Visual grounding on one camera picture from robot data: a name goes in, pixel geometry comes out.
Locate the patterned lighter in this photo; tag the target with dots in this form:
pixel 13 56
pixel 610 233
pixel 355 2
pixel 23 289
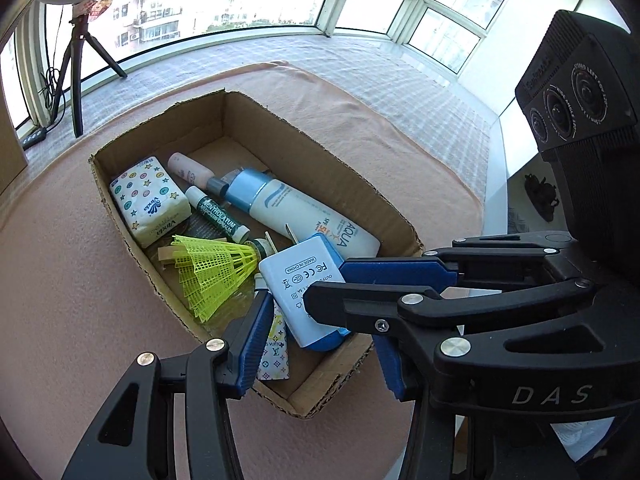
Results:
pixel 274 355

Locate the patterned tissue pack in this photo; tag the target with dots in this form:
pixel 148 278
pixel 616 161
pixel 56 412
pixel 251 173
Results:
pixel 150 200

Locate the dark figurine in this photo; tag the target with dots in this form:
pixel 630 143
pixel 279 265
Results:
pixel 542 195

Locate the black tripod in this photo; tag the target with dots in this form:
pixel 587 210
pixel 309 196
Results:
pixel 77 85

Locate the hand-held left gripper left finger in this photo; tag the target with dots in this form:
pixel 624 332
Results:
pixel 252 345

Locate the person's right hand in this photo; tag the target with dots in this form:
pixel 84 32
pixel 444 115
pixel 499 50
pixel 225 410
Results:
pixel 585 440

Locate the green white lip balm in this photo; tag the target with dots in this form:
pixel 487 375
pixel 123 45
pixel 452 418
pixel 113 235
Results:
pixel 215 215

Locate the blue round tin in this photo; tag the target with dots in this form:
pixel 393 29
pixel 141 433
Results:
pixel 325 342

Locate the red patterned paper tag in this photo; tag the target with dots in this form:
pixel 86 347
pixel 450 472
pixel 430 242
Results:
pixel 92 10

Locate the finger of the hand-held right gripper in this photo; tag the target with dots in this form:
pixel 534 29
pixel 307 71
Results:
pixel 360 307
pixel 400 272

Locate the yellow shuttlecock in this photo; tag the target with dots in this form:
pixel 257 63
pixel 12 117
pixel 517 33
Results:
pixel 210 270

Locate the wooden clothespin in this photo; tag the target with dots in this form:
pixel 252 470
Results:
pixel 167 252

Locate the wooden board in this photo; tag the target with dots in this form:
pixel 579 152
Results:
pixel 10 160

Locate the cardboard box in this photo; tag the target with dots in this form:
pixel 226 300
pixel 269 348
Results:
pixel 260 125

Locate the white wall charger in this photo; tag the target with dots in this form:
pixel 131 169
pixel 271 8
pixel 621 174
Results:
pixel 295 280

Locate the white checkered cloth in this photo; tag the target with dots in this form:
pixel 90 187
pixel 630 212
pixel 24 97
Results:
pixel 400 90

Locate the pink tube grey cap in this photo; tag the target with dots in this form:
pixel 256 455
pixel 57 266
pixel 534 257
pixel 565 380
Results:
pixel 190 170

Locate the white blue sunscreen bottle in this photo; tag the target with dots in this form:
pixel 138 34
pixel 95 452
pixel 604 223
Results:
pixel 300 210

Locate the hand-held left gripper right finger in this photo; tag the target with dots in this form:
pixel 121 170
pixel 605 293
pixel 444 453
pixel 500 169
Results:
pixel 395 370

